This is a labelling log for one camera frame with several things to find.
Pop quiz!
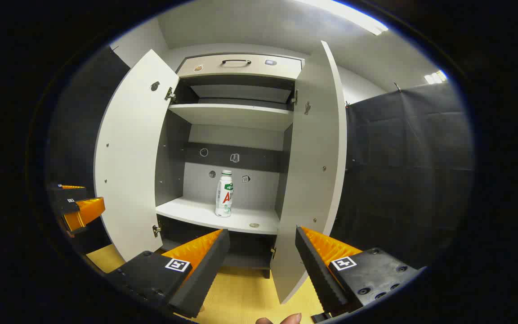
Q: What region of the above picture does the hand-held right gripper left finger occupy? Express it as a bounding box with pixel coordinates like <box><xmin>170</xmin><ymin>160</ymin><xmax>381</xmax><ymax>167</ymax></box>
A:
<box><xmin>105</xmin><ymin>229</ymin><xmax>231</xmax><ymax>319</ymax></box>

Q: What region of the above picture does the black backdrop cloth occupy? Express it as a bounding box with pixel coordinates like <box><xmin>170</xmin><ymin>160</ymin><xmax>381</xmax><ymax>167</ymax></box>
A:
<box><xmin>331</xmin><ymin>81</ymin><xmax>474</xmax><ymax>270</ymax></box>
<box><xmin>47</xmin><ymin>45</ymin><xmax>130</xmax><ymax>255</ymax></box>

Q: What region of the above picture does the long ceiling light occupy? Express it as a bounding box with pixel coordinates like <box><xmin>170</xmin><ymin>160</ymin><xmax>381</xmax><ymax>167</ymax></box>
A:
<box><xmin>302</xmin><ymin>0</ymin><xmax>389</xmax><ymax>36</ymax></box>

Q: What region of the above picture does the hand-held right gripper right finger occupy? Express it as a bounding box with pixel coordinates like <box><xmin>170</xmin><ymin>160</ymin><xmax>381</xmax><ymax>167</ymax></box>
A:
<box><xmin>295</xmin><ymin>226</ymin><xmax>427</xmax><ymax>324</ymax></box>

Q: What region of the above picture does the white plastic bottle green label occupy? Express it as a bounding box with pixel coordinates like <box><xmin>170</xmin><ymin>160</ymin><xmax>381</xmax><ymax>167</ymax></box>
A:
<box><xmin>215</xmin><ymin>170</ymin><xmax>234</xmax><ymax>218</ymax></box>

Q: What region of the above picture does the white cabinet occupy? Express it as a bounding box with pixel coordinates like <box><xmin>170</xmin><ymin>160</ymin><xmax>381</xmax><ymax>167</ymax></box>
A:
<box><xmin>155</xmin><ymin>55</ymin><xmax>305</xmax><ymax>279</ymax></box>

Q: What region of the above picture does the small ceiling light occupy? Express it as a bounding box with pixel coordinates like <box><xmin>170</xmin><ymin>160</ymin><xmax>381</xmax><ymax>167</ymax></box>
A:
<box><xmin>424</xmin><ymin>70</ymin><xmax>448</xmax><ymax>85</ymax></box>

